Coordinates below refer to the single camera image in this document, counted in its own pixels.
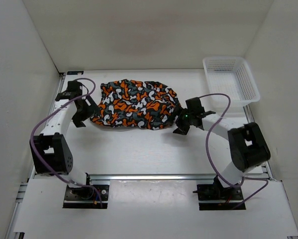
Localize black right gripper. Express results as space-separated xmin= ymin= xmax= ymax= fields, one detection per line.
xmin=163 ymin=105 xmax=194 ymax=135

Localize orange camouflage shorts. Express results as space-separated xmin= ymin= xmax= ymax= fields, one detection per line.
xmin=90 ymin=79 xmax=182 ymax=130

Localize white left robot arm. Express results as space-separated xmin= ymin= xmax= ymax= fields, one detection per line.
xmin=29 ymin=78 xmax=183 ymax=199

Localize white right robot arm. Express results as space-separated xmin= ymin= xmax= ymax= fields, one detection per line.
xmin=173 ymin=97 xmax=271 ymax=199

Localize small blue label sticker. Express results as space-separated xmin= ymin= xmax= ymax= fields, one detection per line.
xmin=67 ymin=71 xmax=84 ymax=75

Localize white perforated plastic basket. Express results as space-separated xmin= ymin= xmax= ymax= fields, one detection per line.
xmin=202 ymin=56 xmax=260 ymax=109

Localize left aluminium frame rail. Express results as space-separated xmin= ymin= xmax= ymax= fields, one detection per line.
xmin=27 ymin=72 xmax=67 ymax=182

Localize aluminium frame rail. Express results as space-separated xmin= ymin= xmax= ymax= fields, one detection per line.
xmin=27 ymin=72 xmax=67 ymax=182
xmin=243 ymin=105 xmax=274 ymax=180

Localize front aluminium rail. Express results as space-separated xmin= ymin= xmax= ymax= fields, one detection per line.
xmin=90 ymin=174 xmax=215 ymax=181

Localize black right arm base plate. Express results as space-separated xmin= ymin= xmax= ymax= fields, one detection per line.
xmin=193 ymin=184 xmax=246 ymax=211

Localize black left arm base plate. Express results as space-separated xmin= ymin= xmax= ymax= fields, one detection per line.
xmin=63 ymin=181 xmax=109 ymax=209

